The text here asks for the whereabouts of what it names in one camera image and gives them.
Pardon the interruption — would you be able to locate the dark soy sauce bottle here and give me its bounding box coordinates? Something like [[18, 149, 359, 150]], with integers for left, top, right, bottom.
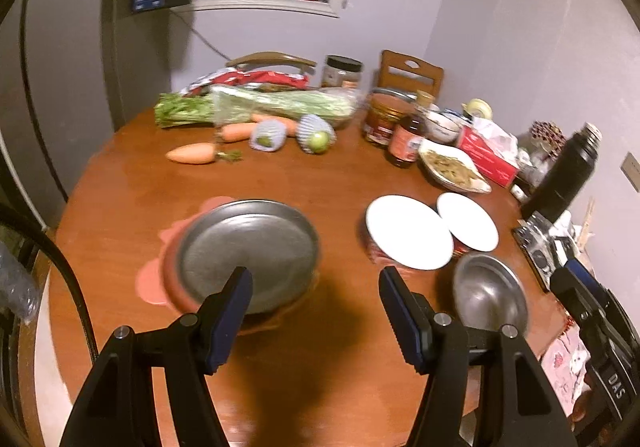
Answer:
[[385, 91, 435, 169]]

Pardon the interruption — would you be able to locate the stainless steel bowl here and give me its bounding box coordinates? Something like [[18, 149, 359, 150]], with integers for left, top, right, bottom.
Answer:
[[452, 252, 528, 334]]

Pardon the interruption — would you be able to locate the red snack bag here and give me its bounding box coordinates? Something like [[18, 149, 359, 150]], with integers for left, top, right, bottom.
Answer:
[[179, 67, 309, 96]]

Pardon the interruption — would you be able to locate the round metal pan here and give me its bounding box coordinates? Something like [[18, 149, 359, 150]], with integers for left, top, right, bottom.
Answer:
[[177, 199, 320, 315]]

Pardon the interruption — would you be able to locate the yellow tape roll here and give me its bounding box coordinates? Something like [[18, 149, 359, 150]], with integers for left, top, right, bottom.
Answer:
[[462, 98, 494, 120]]

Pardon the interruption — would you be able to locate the bagged celery bunch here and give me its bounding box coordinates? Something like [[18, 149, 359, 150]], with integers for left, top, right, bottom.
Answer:
[[154, 85, 364, 129]]

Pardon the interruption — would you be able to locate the clear jar black lid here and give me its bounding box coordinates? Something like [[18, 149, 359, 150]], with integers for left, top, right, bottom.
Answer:
[[321, 55, 363, 90]]

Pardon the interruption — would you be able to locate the red tissue box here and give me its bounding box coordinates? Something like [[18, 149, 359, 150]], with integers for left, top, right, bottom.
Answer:
[[457, 118, 518, 188]]

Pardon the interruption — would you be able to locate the right netted green fruit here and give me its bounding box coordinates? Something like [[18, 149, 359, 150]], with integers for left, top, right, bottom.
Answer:
[[295, 115, 336, 155]]

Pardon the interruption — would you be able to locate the white plate of vegetables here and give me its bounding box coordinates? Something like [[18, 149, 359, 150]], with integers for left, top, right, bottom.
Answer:
[[419, 138, 491, 194]]

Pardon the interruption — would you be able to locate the white ceramic bowl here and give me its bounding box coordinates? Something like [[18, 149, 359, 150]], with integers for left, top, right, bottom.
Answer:
[[425, 111, 461, 145]]

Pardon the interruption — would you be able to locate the curved wooden chair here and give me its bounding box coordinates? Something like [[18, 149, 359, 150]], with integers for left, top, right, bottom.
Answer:
[[226, 51, 317, 74]]

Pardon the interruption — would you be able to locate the black cable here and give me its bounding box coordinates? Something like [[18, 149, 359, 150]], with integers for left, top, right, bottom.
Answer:
[[0, 203, 99, 363]]

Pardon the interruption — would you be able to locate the red sauce jar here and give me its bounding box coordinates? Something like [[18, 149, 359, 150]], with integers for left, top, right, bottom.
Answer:
[[361, 93, 414, 147]]

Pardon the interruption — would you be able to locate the yellow shell shaped plate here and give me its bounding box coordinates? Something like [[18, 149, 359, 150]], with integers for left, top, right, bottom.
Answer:
[[238, 271, 320, 337]]

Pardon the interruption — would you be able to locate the black thermos flask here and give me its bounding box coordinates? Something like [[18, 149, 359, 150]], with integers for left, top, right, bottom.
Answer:
[[521, 122, 602, 224]]

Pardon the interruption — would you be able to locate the small instant noodle bowl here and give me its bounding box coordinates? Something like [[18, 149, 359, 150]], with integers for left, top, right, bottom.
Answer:
[[436, 193, 499, 252]]

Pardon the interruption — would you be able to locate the carrot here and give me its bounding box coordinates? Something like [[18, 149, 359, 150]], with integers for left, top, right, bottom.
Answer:
[[165, 143, 242, 166], [219, 122, 257, 143], [250, 114, 298, 137]]

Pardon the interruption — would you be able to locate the wall power outlet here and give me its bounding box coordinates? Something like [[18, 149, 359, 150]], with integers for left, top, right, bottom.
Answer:
[[620, 152, 640, 193]]

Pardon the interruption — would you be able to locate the rear carrot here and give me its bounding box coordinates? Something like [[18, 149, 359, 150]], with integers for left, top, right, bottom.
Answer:
[[250, 114, 298, 137]]

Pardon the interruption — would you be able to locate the grey refrigerator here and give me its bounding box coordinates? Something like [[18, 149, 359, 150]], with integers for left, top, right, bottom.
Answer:
[[0, 0, 174, 228]]

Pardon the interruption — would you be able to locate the middle carrot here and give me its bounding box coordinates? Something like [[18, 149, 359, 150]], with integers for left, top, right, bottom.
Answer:
[[219, 122, 257, 143]]

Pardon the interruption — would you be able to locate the large instant noodle bowl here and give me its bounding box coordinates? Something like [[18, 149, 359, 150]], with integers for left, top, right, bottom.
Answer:
[[364, 195, 454, 271]]

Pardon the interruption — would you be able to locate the red white patterned ornament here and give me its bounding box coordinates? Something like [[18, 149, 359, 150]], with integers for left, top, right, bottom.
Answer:
[[529, 121, 566, 159]]

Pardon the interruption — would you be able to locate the small white bottle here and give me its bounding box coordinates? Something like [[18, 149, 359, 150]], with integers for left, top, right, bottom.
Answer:
[[511, 185, 527, 204]]

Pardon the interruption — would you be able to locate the pink crab shaped plate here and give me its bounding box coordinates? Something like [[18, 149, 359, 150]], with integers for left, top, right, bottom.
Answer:
[[134, 196, 233, 314]]

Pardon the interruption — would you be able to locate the left netted green fruit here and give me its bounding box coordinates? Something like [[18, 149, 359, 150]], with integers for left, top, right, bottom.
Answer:
[[250, 121, 288, 152]]

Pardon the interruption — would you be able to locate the carrot in front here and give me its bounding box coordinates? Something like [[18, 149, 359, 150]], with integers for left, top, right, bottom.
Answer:
[[165, 143, 242, 166]]

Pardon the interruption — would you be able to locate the netted green fruit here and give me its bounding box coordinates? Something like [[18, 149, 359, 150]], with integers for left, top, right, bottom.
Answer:
[[295, 115, 336, 155], [250, 121, 288, 152]]

